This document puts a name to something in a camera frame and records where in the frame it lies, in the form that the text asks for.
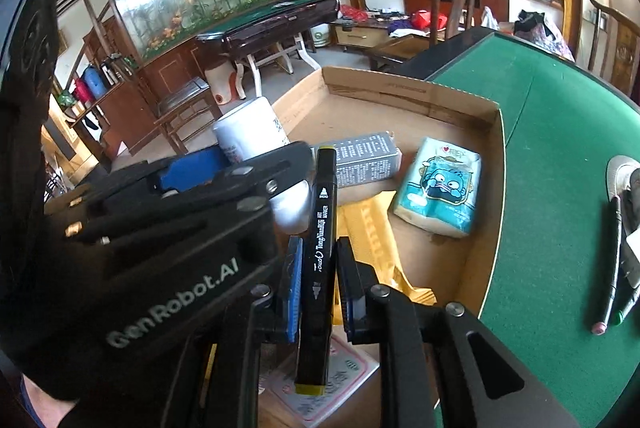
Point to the blue cylinder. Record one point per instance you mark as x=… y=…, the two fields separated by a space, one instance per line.
x=95 y=81

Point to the grey pen with pink tip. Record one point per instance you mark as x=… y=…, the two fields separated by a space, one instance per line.
x=612 y=258

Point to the low wooden cabinet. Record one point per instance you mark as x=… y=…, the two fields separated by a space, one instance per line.
x=365 y=31

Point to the white carton with red print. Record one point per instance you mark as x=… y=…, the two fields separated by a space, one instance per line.
x=345 y=368

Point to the dark mahjong table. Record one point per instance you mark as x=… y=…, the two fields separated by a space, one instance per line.
x=270 y=18

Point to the wooden coffee table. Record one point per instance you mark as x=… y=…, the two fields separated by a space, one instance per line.
x=395 y=51

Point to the red cloth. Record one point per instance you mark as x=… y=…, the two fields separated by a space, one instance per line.
x=430 y=19

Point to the grey pen with green tip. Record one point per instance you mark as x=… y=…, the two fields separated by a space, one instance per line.
x=625 y=305

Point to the grey printed carton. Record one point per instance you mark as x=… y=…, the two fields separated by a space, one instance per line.
x=367 y=158

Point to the red plastic bag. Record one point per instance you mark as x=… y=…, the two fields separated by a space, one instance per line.
x=352 y=13

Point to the dark clothing pile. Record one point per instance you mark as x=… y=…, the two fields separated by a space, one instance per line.
x=542 y=31

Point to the white plastic bag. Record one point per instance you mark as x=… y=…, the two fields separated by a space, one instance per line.
x=489 y=19

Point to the large white plastic bottle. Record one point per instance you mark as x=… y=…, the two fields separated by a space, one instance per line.
x=250 y=128

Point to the wooden chair with carved back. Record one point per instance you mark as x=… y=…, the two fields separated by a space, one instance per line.
x=620 y=43

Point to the black marker pen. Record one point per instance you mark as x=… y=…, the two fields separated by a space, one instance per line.
x=315 y=258

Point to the shallow cardboard box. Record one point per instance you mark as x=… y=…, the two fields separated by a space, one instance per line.
x=450 y=118

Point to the white bucket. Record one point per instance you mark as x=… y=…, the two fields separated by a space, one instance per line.
x=320 y=37

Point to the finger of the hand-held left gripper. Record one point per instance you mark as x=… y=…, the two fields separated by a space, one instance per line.
x=260 y=173
x=195 y=168

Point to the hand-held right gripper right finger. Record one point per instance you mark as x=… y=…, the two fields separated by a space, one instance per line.
x=350 y=293

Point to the blue tissue pack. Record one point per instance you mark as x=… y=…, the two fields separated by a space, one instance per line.
x=440 y=188

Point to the person's left forearm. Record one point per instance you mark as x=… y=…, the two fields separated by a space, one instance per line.
x=37 y=400

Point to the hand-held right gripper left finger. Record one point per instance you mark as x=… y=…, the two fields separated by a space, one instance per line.
x=292 y=288

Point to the yellow snack packet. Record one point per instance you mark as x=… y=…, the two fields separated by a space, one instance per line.
x=370 y=228

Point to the dark wooden armchair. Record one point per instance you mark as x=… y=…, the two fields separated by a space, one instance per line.
x=185 y=106

